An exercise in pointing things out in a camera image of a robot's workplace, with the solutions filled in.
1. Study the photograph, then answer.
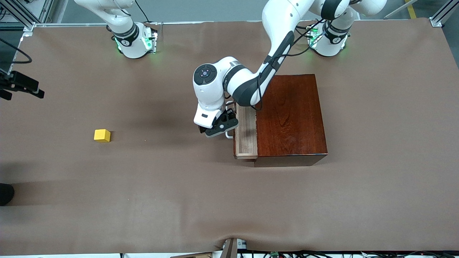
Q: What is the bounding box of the white drawer handle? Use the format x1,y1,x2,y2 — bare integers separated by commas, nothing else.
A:
225,100,235,139

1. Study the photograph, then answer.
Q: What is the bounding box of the light wooden drawer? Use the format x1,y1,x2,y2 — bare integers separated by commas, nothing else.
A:
233,103,259,160

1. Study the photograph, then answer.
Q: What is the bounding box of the yellow cube block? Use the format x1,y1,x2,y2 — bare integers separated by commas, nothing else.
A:
94,129,111,143

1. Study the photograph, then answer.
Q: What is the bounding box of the brown table cover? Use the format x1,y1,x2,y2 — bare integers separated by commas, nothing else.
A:
0,20,459,255

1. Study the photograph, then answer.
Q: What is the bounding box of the dark brown wooden cabinet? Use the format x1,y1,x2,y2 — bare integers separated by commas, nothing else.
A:
253,74,328,167

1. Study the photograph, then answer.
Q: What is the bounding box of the black round object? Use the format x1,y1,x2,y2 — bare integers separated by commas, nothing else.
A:
0,183,15,206

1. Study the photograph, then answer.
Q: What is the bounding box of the yellow floor tape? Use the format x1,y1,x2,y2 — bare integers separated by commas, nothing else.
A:
405,0,418,19

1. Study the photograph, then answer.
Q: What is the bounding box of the aluminium frame profile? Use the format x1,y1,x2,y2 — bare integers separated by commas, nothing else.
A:
0,0,54,33
430,0,459,27

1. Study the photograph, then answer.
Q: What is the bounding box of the black arm base cable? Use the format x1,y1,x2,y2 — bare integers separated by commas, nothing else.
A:
135,0,151,23

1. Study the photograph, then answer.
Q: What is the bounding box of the grey metal bracket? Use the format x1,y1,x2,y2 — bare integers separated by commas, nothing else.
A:
221,238,248,258

